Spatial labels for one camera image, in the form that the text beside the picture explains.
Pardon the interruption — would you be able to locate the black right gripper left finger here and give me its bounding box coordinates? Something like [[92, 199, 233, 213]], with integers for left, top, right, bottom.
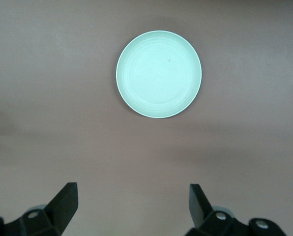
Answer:
[[3, 182, 78, 236]]

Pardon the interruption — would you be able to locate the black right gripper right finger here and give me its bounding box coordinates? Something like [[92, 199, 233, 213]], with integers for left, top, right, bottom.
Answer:
[[188, 183, 250, 236]]

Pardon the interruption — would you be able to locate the green round plate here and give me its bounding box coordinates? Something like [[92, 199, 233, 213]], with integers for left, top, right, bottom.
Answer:
[[116, 30, 203, 119]]

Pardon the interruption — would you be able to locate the brown table cloth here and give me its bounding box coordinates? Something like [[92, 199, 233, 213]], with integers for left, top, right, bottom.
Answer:
[[0, 0, 293, 236]]

